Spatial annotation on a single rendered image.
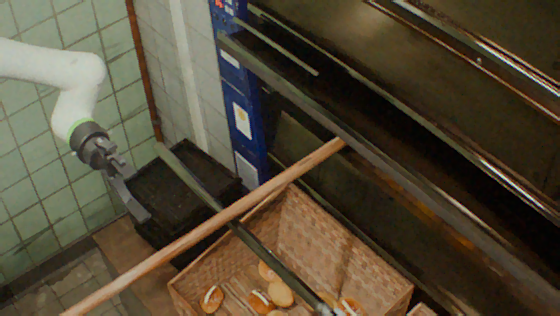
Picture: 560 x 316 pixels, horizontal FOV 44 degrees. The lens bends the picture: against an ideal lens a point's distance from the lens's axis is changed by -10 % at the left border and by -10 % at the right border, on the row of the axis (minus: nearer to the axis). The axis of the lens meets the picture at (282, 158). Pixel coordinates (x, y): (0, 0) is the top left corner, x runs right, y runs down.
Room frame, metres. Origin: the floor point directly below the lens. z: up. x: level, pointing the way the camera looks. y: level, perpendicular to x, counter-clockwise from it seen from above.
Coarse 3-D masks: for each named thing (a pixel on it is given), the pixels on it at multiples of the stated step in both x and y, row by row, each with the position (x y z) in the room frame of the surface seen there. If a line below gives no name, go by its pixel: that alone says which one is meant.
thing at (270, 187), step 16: (336, 144) 1.37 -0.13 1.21; (304, 160) 1.33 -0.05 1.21; (320, 160) 1.33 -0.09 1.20; (288, 176) 1.28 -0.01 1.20; (256, 192) 1.24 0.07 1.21; (272, 192) 1.25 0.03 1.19; (240, 208) 1.20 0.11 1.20; (208, 224) 1.16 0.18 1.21; (224, 224) 1.17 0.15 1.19; (176, 240) 1.12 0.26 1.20; (192, 240) 1.12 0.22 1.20; (160, 256) 1.08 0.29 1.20; (176, 256) 1.09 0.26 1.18; (128, 272) 1.04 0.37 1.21; (144, 272) 1.04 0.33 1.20; (112, 288) 1.00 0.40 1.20; (80, 304) 0.96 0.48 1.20; (96, 304) 0.96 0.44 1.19
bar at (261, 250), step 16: (160, 144) 1.48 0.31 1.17; (176, 160) 1.42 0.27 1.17; (192, 176) 1.35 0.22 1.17; (208, 192) 1.29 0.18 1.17; (224, 208) 1.23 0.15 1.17; (240, 224) 1.18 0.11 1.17; (256, 240) 1.12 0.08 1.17; (272, 256) 1.07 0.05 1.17; (288, 272) 1.02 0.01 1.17; (304, 288) 0.97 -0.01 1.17; (320, 304) 0.92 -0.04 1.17
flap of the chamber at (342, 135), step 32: (288, 64) 1.45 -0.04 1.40; (320, 64) 1.45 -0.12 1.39; (288, 96) 1.34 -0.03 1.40; (320, 96) 1.32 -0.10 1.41; (352, 96) 1.32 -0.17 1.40; (384, 128) 1.19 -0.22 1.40; (416, 128) 1.19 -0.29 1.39; (416, 160) 1.09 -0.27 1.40; (448, 160) 1.08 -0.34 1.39; (416, 192) 1.00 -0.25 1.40; (448, 192) 0.98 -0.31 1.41; (480, 192) 0.98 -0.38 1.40; (512, 224) 0.88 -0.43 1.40; (544, 224) 0.87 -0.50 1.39; (544, 256) 0.79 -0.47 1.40; (544, 288) 0.71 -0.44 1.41
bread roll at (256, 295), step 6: (252, 294) 1.37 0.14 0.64; (258, 294) 1.36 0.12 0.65; (264, 294) 1.36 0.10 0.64; (252, 300) 1.35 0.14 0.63; (258, 300) 1.34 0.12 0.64; (264, 300) 1.34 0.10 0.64; (270, 300) 1.34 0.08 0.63; (252, 306) 1.34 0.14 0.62; (258, 306) 1.33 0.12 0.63; (264, 306) 1.32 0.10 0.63; (270, 306) 1.32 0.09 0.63; (258, 312) 1.32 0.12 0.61; (264, 312) 1.31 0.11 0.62
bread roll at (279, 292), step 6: (276, 282) 1.40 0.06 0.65; (282, 282) 1.40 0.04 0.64; (270, 288) 1.39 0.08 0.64; (276, 288) 1.38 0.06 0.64; (282, 288) 1.37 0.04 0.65; (288, 288) 1.37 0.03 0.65; (270, 294) 1.37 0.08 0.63; (276, 294) 1.36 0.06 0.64; (282, 294) 1.35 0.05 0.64; (288, 294) 1.35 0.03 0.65; (276, 300) 1.34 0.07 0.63; (282, 300) 1.33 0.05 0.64; (288, 300) 1.33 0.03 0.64; (282, 306) 1.33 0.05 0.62; (288, 306) 1.33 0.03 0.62
